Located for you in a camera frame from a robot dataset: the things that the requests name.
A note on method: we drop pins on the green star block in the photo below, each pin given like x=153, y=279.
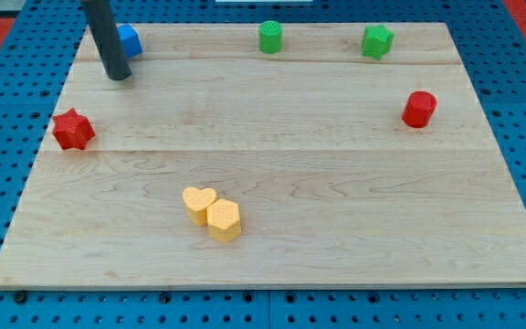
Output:
x=377, y=41

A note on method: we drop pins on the red star block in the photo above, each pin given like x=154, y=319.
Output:
x=72, y=130

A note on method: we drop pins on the light wooden board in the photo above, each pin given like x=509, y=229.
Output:
x=334, y=190

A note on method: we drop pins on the yellow hexagon block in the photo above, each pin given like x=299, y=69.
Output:
x=223, y=220

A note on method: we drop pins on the yellow heart block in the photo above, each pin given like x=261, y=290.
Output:
x=197, y=201

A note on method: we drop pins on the green cylinder block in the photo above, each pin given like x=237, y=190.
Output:
x=270, y=37

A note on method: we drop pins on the red cylinder block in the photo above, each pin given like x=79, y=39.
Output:
x=419, y=108

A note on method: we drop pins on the blue cube block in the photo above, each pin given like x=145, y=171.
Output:
x=130, y=40

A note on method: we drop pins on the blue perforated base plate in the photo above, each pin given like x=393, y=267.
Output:
x=34, y=63

